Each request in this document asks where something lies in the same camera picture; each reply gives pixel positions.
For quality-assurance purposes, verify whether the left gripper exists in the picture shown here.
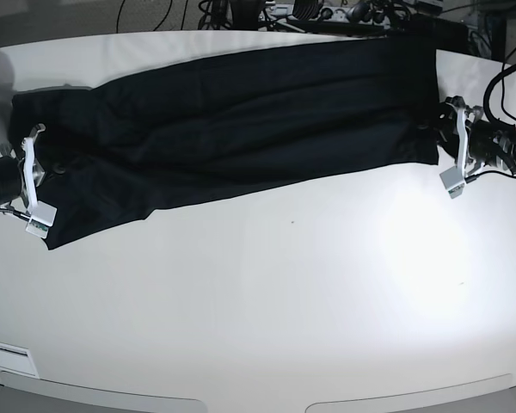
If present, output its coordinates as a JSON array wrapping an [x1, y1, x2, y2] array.
[[416, 96, 516, 183]]

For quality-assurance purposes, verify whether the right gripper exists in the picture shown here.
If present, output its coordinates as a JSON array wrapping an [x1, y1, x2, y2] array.
[[0, 124, 68, 215]]

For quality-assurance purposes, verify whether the black T-shirt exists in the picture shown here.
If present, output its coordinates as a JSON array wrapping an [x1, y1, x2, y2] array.
[[8, 36, 439, 249]]

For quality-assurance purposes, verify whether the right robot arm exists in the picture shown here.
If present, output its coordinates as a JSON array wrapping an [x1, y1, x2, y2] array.
[[0, 123, 57, 226]]

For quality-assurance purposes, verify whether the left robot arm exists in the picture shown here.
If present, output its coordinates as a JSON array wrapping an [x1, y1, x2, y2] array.
[[429, 64, 516, 198]]

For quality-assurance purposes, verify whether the black equipment box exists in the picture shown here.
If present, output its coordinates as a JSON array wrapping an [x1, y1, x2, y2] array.
[[409, 14, 469, 54]]

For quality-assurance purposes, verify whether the white label plate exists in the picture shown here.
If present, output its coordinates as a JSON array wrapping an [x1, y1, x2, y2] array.
[[0, 343, 40, 379]]

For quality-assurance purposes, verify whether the white power strip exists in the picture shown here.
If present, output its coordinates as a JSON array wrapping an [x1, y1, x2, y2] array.
[[259, 1, 390, 28]]

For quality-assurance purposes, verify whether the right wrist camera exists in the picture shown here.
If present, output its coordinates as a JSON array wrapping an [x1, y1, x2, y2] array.
[[25, 202, 57, 239]]

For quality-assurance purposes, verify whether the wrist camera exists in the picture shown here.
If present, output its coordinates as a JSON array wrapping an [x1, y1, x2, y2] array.
[[439, 166, 466, 199], [25, 202, 57, 239]]

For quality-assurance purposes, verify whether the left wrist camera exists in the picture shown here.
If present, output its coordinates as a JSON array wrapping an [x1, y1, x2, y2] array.
[[439, 166, 466, 199]]

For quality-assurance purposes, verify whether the black cable loop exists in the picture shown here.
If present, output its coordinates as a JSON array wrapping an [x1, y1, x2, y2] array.
[[115, 0, 132, 34]]

